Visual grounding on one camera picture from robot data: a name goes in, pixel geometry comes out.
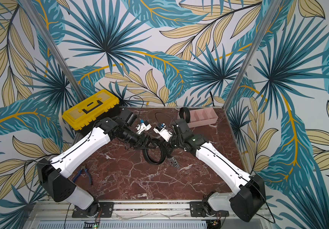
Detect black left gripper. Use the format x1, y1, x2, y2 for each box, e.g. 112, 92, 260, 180
121, 126, 157, 151

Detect long black leather belt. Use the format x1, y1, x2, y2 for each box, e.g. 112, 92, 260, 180
142, 138, 179, 168

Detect black belt with buckle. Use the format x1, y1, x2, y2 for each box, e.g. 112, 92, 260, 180
178, 107, 191, 123

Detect pink plastic divided organizer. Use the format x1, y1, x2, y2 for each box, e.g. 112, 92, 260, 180
187, 107, 218, 128

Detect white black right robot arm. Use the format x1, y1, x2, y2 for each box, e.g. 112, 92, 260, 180
155, 119, 266, 222

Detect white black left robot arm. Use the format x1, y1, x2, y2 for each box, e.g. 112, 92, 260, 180
37, 109, 151, 217

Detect yellow black toolbox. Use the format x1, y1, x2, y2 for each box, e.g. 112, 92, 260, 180
62, 89, 120, 135

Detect blue handled pliers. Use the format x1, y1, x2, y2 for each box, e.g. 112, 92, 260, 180
72, 166, 93, 186

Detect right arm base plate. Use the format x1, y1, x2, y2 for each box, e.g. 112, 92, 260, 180
189, 201, 229, 218

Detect left corner aluminium post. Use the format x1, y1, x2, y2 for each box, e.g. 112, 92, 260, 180
20, 0, 86, 101

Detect corner aluminium post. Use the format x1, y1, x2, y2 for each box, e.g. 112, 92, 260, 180
223, 0, 281, 111
20, 0, 86, 101

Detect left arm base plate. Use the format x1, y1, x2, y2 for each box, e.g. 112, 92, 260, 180
72, 201, 114, 218

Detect aluminium front rail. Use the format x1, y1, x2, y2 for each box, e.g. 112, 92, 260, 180
24, 199, 276, 229

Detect right corner aluminium post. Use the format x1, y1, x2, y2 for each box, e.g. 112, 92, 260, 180
223, 0, 281, 111

